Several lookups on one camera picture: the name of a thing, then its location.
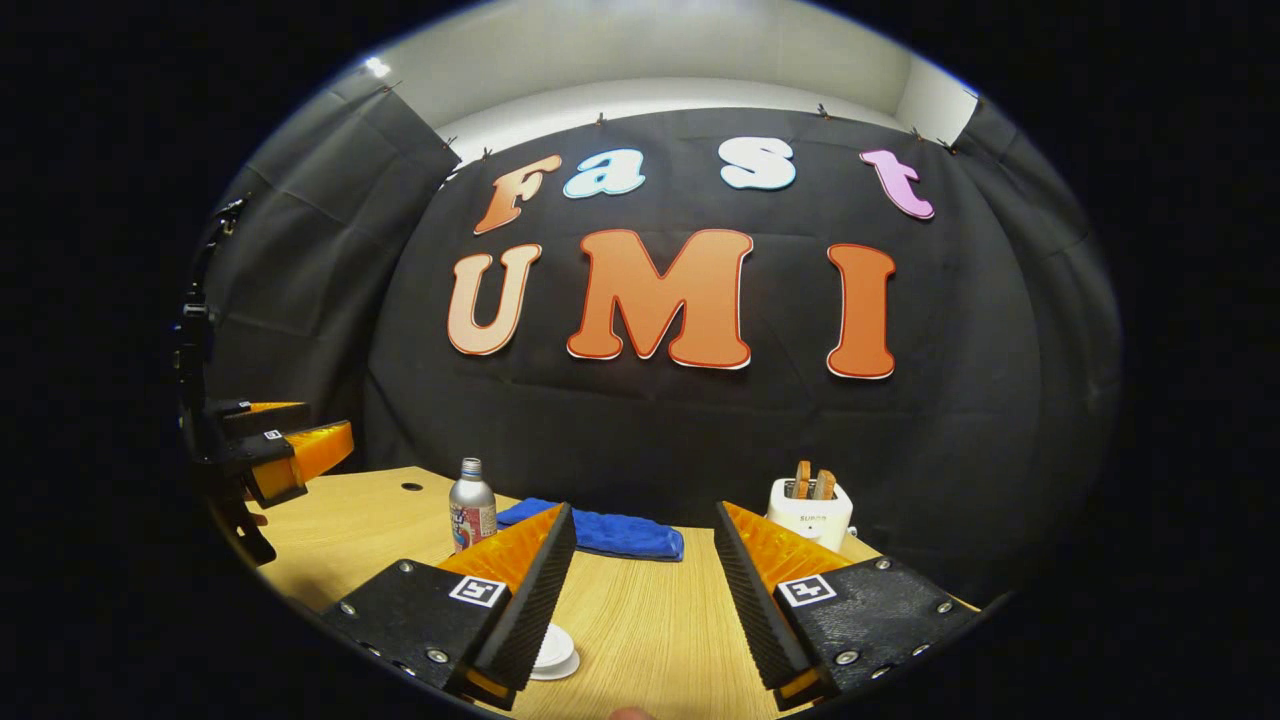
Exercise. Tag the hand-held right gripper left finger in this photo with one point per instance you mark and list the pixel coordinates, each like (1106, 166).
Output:
(535, 600)

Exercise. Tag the brown toast slice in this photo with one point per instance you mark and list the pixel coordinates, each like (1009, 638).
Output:
(824, 485)
(802, 480)

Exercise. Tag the silver water bottle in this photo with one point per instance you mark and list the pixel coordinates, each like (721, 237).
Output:
(470, 510)

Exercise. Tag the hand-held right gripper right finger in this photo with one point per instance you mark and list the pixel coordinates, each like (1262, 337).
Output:
(755, 600)

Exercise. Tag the blue towel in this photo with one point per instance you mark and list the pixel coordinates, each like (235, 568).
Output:
(620, 532)

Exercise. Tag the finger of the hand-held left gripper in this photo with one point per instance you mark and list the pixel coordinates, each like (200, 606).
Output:
(315, 450)
(265, 417)

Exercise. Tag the white teacup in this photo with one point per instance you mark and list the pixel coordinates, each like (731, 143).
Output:
(565, 660)

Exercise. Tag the white toaster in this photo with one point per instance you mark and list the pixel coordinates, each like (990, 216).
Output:
(815, 520)

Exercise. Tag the white saucer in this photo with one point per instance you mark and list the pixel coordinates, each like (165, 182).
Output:
(568, 673)

